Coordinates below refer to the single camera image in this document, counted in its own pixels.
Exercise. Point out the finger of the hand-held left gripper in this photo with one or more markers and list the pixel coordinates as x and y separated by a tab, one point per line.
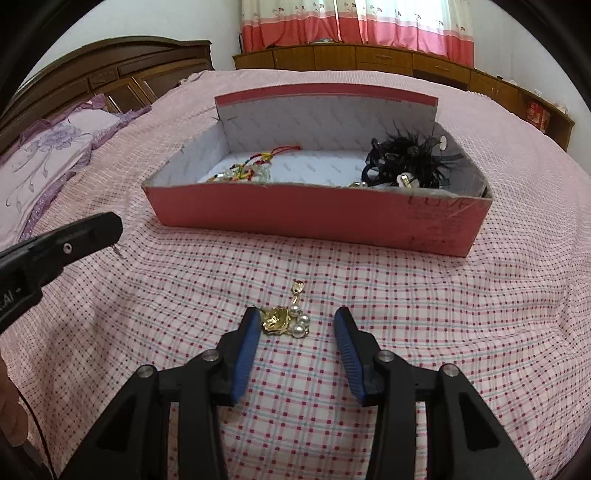
78	244

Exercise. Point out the red cardboard box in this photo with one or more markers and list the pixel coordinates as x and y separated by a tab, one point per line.
300	212

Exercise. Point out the pink and cream curtain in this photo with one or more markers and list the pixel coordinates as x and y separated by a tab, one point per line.
355	27

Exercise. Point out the long wooden cabinet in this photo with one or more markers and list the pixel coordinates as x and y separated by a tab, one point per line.
369	57

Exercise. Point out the dark wooden headboard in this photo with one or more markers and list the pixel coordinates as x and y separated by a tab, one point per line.
115	69

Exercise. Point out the black feather hair accessory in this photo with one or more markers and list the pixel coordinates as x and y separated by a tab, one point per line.
406	152

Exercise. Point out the pink checked bedspread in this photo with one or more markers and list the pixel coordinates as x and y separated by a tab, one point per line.
415	300

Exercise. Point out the purple floral pillow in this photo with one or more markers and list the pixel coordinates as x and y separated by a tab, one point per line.
51	157

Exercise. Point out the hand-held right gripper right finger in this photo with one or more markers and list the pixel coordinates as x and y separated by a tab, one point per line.
351	355

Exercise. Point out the small red box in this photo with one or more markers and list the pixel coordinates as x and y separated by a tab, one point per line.
538	117

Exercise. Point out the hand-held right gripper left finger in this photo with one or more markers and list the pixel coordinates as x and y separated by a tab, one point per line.
244	350

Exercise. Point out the person's left hand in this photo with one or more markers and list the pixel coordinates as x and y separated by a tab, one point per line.
11	406

